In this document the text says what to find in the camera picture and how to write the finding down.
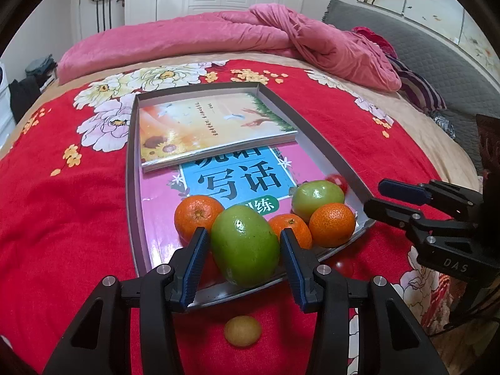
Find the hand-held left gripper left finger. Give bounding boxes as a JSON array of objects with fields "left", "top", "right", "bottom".
[{"left": 42, "top": 227, "right": 211, "bottom": 375}]

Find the red floral blanket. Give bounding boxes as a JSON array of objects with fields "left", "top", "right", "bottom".
[{"left": 0, "top": 58, "right": 481, "bottom": 375}]

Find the red cherry tomato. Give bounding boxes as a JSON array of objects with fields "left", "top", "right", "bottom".
[
  {"left": 326, "top": 174, "right": 349, "bottom": 195},
  {"left": 332, "top": 257, "right": 356, "bottom": 278}
]

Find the white door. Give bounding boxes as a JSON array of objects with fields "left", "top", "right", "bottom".
[{"left": 76, "top": 0, "right": 126, "bottom": 43}]

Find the red crumpled cloth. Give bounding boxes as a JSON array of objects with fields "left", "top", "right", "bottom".
[{"left": 352, "top": 27, "right": 397, "bottom": 57}]

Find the silver crumpled bag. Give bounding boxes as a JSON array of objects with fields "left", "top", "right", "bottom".
[{"left": 432, "top": 111, "right": 456, "bottom": 137}]

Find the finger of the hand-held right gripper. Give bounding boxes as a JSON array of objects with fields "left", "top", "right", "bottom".
[
  {"left": 378, "top": 179, "right": 485, "bottom": 219},
  {"left": 364, "top": 198, "right": 479, "bottom": 245}
]

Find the large green jujube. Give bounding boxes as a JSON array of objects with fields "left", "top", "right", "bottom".
[{"left": 211, "top": 204, "right": 281, "bottom": 288}]

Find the grey quilted headboard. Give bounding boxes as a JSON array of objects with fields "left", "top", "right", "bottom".
[{"left": 322, "top": 0, "right": 500, "bottom": 176}]

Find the small yellowish longan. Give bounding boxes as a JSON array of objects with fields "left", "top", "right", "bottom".
[{"left": 224, "top": 315, "right": 262, "bottom": 348}]

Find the tree wall painting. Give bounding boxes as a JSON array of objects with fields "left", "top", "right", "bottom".
[{"left": 357, "top": 0, "right": 500, "bottom": 83}]

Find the pink duvet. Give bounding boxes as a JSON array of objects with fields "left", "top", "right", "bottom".
[{"left": 58, "top": 3, "right": 402, "bottom": 92}]

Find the sunflower cover book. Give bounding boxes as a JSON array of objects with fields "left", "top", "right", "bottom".
[{"left": 138, "top": 92, "right": 298, "bottom": 173}]

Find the grey shallow cardboard box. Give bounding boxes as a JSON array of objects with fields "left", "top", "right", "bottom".
[{"left": 125, "top": 81, "right": 376, "bottom": 313}]

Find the pink exercise book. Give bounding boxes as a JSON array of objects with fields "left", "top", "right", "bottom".
[{"left": 141, "top": 144, "right": 358, "bottom": 282}]

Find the small green jujube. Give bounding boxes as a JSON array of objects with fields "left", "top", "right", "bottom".
[{"left": 292, "top": 180, "right": 346, "bottom": 225}]

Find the white drawer cabinet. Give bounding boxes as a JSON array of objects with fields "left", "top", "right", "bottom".
[{"left": 0, "top": 62, "right": 16, "bottom": 133}]

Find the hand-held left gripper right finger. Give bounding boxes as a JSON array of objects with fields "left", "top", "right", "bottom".
[{"left": 280, "top": 227, "right": 450, "bottom": 375}]

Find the orange mandarin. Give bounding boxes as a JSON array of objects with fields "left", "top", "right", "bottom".
[
  {"left": 308, "top": 202, "right": 357, "bottom": 248},
  {"left": 174, "top": 195, "right": 226, "bottom": 248},
  {"left": 269, "top": 213, "right": 313, "bottom": 251}
]

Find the striped purple pillow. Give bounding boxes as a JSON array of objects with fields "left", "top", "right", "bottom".
[{"left": 387, "top": 57, "right": 448, "bottom": 112}]

